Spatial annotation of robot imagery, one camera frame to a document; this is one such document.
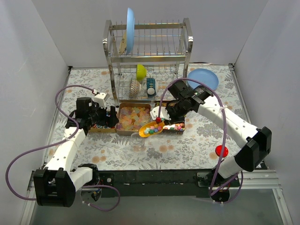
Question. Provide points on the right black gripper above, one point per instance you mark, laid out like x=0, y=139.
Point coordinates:
x=170, y=112

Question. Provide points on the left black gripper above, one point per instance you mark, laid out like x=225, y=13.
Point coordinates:
x=107, y=116

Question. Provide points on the star candy tin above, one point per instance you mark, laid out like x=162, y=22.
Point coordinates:
x=174, y=129

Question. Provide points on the yellow plastic scoop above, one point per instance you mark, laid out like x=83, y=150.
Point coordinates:
x=151, y=128

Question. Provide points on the popsicle candy tin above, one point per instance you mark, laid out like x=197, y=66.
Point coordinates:
x=132, y=116

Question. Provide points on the clear glass jar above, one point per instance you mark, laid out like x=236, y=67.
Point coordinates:
x=137, y=143

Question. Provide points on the steel dish rack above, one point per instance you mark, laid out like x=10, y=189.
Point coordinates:
x=164, y=48

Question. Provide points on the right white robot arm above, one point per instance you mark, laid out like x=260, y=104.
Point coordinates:
x=254, y=142

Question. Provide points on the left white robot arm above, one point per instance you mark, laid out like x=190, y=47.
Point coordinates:
x=56, y=184

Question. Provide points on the patterned bowl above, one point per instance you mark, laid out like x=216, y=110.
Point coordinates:
x=134, y=88

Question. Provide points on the teal white mug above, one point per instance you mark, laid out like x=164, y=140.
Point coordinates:
x=151, y=87

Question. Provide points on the yellow-green bowl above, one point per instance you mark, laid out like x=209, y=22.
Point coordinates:
x=141, y=72

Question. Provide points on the small blue plate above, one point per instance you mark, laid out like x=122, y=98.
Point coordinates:
x=205, y=76

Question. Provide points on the beige plate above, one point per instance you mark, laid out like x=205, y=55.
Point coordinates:
x=123, y=44

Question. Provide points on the large blue plate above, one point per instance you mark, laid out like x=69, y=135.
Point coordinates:
x=130, y=31

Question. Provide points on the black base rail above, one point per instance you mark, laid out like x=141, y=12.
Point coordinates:
x=140, y=183

